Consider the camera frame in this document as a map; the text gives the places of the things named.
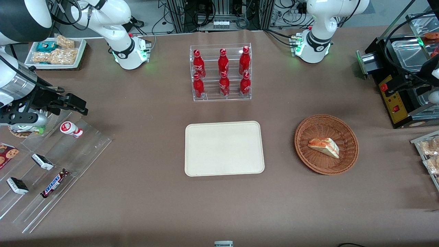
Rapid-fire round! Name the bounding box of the peanut snack bag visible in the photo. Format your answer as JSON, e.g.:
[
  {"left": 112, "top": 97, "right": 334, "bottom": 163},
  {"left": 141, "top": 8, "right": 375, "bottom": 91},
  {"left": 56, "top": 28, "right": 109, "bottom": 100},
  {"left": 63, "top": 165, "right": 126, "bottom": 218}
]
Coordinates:
[
  {"left": 55, "top": 34, "right": 75, "bottom": 49},
  {"left": 32, "top": 51, "right": 52, "bottom": 64},
  {"left": 51, "top": 48, "right": 79, "bottom": 65}
]

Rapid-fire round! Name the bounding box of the coiled grey cable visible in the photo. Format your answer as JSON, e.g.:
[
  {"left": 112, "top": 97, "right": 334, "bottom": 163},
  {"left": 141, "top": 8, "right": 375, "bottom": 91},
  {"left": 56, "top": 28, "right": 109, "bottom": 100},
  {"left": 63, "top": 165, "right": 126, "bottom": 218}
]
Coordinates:
[{"left": 235, "top": 16, "right": 251, "bottom": 30}]

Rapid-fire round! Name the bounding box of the red cookie pack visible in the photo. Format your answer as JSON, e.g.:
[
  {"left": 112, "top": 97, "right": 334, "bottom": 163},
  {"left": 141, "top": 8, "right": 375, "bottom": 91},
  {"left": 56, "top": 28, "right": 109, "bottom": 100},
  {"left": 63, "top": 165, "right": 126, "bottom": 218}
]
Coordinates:
[{"left": 0, "top": 143, "right": 20, "bottom": 170}]

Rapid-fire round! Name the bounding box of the clear acrylic bottle rack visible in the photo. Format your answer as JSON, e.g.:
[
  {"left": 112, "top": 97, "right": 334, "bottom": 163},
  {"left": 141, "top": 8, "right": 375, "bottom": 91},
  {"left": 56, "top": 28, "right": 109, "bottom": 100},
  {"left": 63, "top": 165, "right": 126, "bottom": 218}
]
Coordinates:
[{"left": 189, "top": 43, "right": 253, "bottom": 102}]

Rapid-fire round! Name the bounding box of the black machine yellow panel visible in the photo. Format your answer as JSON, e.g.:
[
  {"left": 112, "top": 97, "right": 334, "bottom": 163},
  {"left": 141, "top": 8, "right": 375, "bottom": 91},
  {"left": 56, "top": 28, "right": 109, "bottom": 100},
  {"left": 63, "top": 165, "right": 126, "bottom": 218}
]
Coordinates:
[{"left": 356, "top": 34, "right": 439, "bottom": 129}]

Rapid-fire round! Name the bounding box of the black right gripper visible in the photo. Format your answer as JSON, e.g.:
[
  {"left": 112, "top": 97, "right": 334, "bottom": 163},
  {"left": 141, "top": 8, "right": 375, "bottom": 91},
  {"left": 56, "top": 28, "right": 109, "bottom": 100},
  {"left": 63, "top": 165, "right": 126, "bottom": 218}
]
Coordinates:
[{"left": 23, "top": 86, "right": 88, "bottom": 116}]

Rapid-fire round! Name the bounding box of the red cola bottle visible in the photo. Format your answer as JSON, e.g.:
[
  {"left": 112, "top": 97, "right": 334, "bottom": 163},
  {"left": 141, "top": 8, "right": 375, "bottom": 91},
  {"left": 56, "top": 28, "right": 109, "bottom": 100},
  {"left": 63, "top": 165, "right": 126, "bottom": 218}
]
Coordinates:
[
  {"left": 239, "top": 72, "right": 251, "bottom": 96},
  {"left": 193, "top": 73, "right": 205, "bottom": 99},
  {"left": 193, "top": 49, "right": 206, "bottom": 79},
  {"left": 219, "top": 71, "right": 230, "bottom": 97},
  {"left": 239, "top": 46, "right": 251, "bottom": 76},
  {"left": 218, "top": 48, "right": 229, "bottom": 77}
]

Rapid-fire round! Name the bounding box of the black looping cable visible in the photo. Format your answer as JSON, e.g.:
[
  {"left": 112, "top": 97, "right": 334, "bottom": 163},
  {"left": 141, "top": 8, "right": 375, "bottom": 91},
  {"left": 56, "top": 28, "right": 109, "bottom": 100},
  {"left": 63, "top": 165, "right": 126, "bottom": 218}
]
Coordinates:
[{"left": 383, "top": 13, "right": 439, "bottom": 83}]

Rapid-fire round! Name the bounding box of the metal tray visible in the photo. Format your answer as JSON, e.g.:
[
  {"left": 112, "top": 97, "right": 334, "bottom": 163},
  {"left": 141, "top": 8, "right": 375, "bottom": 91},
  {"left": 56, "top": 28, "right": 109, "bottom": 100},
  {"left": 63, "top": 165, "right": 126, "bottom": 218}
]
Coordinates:
[{"left": 405, "top": 13, "right": 439, "bottom": 39}]

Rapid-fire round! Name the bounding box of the tray of wrapped snacks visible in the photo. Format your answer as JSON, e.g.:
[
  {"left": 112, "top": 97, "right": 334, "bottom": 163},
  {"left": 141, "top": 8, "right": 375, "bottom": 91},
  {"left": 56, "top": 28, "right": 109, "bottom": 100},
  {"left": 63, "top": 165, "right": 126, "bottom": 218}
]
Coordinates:
[{"left": 410, "top": 130, "right": 439, "bottom": 192}]

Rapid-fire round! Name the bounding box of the cream plastic tray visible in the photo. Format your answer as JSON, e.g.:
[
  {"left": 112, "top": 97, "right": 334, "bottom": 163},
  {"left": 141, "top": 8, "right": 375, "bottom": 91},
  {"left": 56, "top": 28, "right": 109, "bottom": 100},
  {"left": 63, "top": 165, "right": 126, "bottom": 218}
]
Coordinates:
[{"left": 185, "top": 121, "right": 265, "bottom": 177}]

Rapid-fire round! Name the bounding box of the red white yogurt bottle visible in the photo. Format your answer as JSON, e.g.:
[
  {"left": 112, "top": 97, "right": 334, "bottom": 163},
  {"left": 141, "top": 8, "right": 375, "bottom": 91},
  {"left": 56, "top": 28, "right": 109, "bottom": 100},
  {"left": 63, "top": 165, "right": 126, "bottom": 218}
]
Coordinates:
[{"left": 60, "top": 121, "right": 84, "bottom": 139}]

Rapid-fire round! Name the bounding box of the brown wicker basket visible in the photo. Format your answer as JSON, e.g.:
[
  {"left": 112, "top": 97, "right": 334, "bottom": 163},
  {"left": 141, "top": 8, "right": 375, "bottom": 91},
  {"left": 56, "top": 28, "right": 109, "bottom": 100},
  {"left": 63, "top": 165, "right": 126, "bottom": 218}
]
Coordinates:
[{"left": 294, "top": 114, "right": 359, "bottom": 176}]

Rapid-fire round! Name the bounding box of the snickers chocolate bar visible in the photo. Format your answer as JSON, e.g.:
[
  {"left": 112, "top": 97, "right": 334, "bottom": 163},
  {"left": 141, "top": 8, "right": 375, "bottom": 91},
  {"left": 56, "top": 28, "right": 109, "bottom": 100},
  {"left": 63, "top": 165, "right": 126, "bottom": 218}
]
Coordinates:
[{"left": 40, "top": 168, "right": 70, "bottom": 199}]

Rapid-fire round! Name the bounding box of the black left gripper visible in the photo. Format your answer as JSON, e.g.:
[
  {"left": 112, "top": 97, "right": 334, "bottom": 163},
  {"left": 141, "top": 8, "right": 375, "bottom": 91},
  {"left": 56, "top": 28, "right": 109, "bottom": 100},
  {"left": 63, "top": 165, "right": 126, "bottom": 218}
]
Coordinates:
[{"left": 388, "top": 55, "right": 439, "bottom": 101}]

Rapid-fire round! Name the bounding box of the wrapped bread packet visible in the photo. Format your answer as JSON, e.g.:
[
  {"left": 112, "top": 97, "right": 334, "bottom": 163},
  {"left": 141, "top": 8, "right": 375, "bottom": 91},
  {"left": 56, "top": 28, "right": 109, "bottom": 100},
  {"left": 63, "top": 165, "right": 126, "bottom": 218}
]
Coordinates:
[
  {"left": 419, "top": 137, "right": 439, "bottom": 157},
  {"left": 423, "top": 156, "right": 439, "bottom": 175}
]

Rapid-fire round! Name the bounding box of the black white snack bar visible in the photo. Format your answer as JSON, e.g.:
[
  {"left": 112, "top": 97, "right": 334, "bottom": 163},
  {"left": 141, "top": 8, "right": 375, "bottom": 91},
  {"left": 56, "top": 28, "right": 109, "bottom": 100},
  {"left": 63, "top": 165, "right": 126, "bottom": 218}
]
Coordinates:
[
  {"left": 6, "top": 177, "right": 29, "bottom": 195},
  {"left": 31, "top": 153, "right": 54, "bottom": 171}
]

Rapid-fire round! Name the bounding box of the white snack tray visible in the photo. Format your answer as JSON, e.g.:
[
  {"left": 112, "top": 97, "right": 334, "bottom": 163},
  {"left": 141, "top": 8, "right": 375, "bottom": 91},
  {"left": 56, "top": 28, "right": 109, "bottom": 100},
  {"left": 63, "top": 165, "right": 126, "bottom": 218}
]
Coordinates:
[{"left": 24, "top": 37, "right": 87, "bottom": 69}]

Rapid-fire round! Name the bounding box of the aluminium frame rack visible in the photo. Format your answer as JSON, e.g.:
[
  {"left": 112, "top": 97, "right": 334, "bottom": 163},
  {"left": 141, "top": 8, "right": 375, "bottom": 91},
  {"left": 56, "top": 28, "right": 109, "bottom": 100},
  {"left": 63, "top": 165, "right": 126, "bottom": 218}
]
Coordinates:
[{"left": 166, "top": 0, "right": 275, "bottom": 34}]

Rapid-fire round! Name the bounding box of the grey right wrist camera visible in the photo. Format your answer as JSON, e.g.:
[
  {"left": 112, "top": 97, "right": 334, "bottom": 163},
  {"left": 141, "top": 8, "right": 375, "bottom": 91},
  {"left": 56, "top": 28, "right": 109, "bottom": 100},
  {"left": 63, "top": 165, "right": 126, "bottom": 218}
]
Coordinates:
[{"left": 0, "top": 111, "right": 49, "bottom": 127}]

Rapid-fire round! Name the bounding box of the green white snack cup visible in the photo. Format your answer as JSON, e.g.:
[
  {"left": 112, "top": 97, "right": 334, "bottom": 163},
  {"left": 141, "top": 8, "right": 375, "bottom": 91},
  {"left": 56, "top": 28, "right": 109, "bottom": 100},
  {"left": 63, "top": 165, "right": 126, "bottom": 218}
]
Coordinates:
[{"left": 8, "top": 123, "right": 46, "bottom": 138}]

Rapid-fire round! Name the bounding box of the triangular sandwich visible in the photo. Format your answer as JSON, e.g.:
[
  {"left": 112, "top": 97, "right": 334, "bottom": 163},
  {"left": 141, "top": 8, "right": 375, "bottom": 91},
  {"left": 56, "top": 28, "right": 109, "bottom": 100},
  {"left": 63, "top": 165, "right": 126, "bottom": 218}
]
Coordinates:
[{"left": 307, "top": 138, "right": 340, "bottom": 159}]

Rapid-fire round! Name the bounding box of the clear acrylic stepped shelf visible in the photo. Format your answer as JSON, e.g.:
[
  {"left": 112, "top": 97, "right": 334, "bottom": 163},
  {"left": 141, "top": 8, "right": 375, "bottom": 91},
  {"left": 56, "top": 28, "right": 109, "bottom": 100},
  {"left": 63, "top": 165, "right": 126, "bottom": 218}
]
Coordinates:
[{"left": 0, "top": 110, "right": 112, "bottom": 234}]

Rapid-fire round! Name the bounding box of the blue snack packet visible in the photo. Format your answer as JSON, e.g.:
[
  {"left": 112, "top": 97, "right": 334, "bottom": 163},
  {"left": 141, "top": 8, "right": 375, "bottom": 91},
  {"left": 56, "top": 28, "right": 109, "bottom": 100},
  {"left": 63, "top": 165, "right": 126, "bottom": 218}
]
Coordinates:
[{"left": 36, "top": 41, "right": 58, "bottom": 53}]

